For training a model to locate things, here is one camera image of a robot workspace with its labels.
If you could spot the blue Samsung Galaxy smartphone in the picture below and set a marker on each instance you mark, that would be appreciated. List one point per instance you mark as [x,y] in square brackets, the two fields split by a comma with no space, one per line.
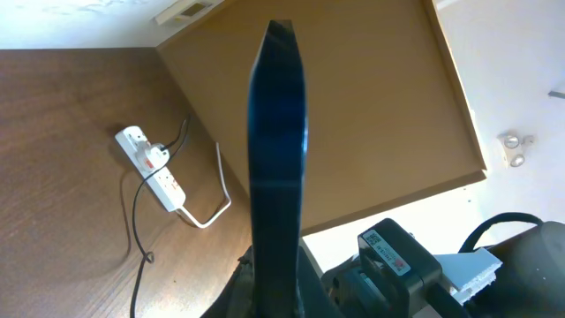
[277,144]

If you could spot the twin ceiling spotlight fixture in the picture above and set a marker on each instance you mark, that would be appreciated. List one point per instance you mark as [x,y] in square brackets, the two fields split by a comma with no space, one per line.
[513,147]

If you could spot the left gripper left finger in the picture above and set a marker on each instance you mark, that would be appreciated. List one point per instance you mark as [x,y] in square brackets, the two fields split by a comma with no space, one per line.
[235,300]

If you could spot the brown wooden side partition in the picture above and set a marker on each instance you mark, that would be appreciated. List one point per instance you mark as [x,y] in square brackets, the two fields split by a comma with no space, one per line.
[388,120]

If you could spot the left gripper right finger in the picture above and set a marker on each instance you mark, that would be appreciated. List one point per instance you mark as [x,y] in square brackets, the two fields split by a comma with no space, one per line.
[315,301]

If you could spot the white power strip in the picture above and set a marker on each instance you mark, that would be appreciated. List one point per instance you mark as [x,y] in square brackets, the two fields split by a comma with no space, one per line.
[161,182]

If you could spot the white USB charger adapter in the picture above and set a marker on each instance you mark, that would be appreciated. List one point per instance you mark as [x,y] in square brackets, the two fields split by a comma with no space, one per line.
[151,157]

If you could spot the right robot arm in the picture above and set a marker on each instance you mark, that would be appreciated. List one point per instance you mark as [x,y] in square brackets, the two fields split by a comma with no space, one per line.
[512,265]

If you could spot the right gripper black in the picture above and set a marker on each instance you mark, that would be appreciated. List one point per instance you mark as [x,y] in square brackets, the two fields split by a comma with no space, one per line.
[392,276]

